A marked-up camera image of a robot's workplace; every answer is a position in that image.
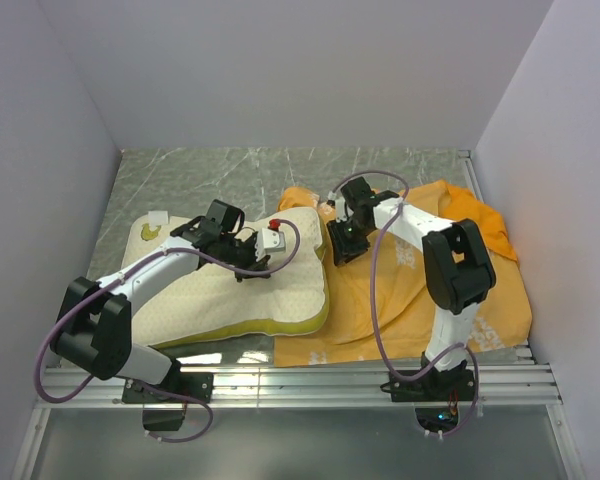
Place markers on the orange pillowcase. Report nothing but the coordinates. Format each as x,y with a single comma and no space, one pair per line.
380,303

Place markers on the aluminium side rail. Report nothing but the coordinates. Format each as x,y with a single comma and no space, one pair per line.
520,353

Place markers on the cream quilted pillow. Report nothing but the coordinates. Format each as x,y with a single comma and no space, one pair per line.
211,304

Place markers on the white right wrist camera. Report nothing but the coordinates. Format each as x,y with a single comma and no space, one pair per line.
335,200

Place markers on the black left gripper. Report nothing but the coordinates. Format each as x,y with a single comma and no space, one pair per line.
253,263

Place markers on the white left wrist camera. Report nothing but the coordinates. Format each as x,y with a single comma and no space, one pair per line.
271,239

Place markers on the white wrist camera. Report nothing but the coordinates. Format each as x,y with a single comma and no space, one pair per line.
271,239
335,200

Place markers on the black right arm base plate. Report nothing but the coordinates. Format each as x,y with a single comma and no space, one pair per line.
453,385

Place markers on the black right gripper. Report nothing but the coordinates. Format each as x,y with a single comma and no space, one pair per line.
342,249

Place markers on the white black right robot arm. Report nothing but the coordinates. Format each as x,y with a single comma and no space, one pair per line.
457,268

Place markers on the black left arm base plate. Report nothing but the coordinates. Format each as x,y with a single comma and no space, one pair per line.
197,385

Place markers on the aluminium front rail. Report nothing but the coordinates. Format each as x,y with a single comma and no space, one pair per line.
320,387

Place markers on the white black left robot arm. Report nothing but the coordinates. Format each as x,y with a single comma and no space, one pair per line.
94,326

